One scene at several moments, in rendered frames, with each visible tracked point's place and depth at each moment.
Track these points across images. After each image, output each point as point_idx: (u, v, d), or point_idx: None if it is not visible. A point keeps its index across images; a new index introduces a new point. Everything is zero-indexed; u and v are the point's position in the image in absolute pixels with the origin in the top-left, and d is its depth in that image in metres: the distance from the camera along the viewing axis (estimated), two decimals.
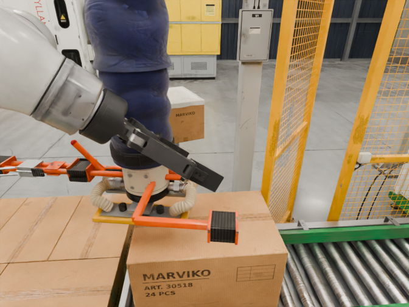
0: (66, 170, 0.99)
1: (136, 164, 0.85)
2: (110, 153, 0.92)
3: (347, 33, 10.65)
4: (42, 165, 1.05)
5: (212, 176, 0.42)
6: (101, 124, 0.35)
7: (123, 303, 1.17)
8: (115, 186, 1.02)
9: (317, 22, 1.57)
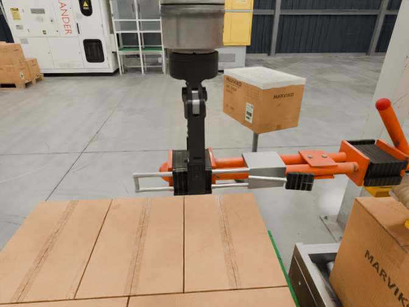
0: (366, 163, 0.47)
1: None
2: None
3: (374, 26, 10.18)
4: None
5: None
6: None
7: None
8: None
9: None
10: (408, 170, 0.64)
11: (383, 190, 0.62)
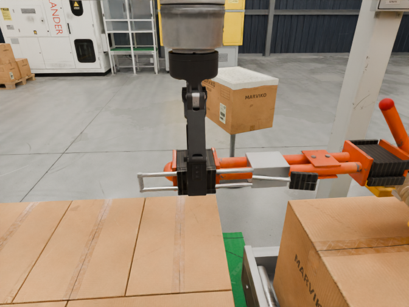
0: (369, 163, 0.47)
1: None
2: None
3: None
4: None
5: None
6: None
7: None
8: None
9: None
10: None
11: (385, 190, 0.62)
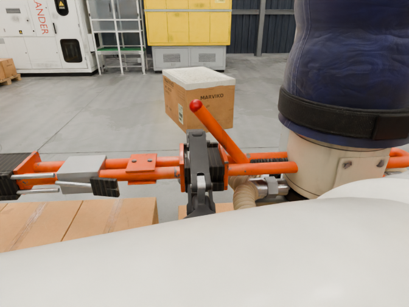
0: (180, 168, 0.45)
1: (403, 134, 0.36)
2: (299, 120, 0.41)
3: None
4: (108, 167, 0.49)
5: None
6: None
7: None
8: (269, 192, 0.51)
9: None
10: (276, 174, 0.62)
11: None
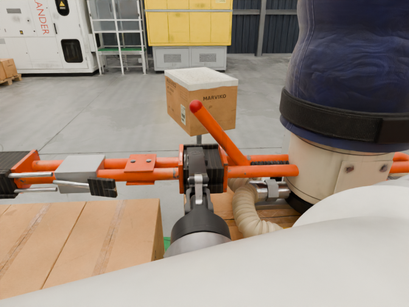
0: (179, 169, 0.44)
1: (407, 138, 0.35)
2: (300, 122, 0.41)
3: None
4: (107, 167, 0.49)
5: None
6: None
7: None
8: (269, 195, 0.50)
9: None
10: (277, 177, 0.61)
11: None
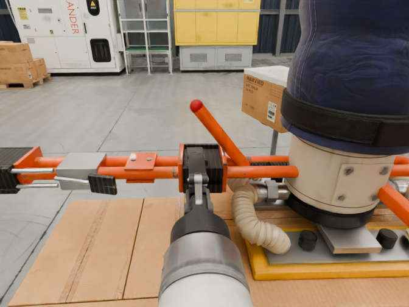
0: (178, 168, 0.44)
1: (407, 141, 0.35)
2: (300, 123, 0.40)
3: None
4: (108, 164, 0.49)
5: None
6: None
7: None
8: (269, 196, 0.50)
9: None
10: (278, 178, 0.61)
11: None
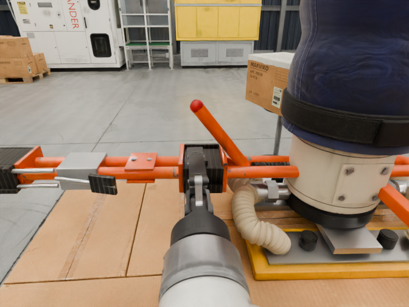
0: (179, 168, 0.44)
1: (408, 141, 0.35)
2: (301, 123, 0.40)
3: None
4: (108, 164, 0.49)
5: None
6: None
7: None
8: (269, 197, 0.50)
9: None
10: (279, 178, 0.61)
11: None
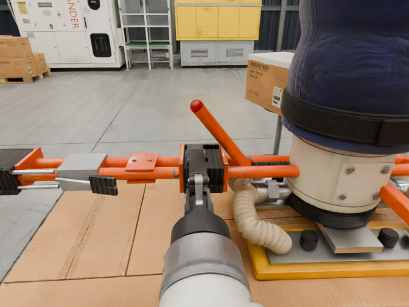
0: (179, 169, 0.44)
1: (408, 140, 0.35)
2: (301, 123, 0.40)
3: None
4: (109, 165, 0.49)
5: None
6: None
7: None
8: (270, 196, 0.50)
9: None
10: (279, 178, 0.61)
11: None
